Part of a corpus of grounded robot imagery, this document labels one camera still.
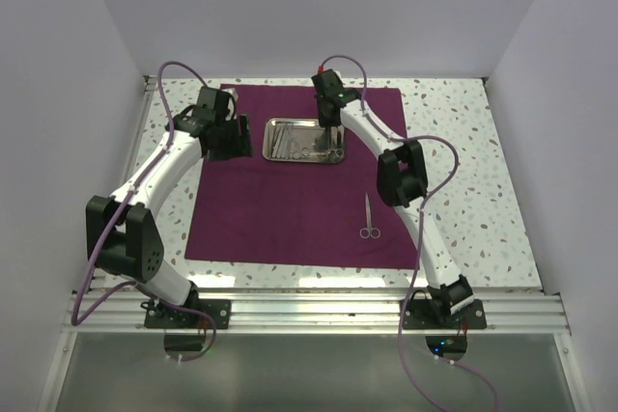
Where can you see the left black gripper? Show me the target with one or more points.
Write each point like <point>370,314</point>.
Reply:
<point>240,146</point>

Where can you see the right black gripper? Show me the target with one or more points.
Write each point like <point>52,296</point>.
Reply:
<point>323,122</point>

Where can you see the steel instrument tray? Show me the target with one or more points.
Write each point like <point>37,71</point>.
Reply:
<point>303,141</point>

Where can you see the purple cloth wrap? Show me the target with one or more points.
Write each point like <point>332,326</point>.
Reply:
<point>252,210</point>

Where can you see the small steel scissors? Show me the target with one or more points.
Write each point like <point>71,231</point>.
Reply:
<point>369,231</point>

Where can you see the steel tweezers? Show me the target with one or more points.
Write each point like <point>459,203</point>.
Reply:
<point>279,143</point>

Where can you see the steel forceps with rings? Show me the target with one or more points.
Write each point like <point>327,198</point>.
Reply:
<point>328,145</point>

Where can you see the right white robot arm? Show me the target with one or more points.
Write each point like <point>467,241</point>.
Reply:
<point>402,183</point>

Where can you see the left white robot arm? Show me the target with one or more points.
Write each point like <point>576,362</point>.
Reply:
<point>121,231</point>

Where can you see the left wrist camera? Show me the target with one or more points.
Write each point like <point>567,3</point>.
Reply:
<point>233,92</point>

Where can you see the aluminium left side rail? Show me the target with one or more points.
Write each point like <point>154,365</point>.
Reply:
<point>130,125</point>

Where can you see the aluminium rail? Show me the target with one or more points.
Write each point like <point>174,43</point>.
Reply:
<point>376,311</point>
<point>130,125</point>

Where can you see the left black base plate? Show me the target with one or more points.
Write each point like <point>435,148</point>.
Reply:
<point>204,313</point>

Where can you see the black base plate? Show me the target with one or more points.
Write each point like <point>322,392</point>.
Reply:
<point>421,314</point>
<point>204,313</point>

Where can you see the aluminium front rail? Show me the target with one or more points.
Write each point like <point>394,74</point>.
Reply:
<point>376,311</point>

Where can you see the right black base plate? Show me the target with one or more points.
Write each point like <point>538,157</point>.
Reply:
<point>421,314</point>

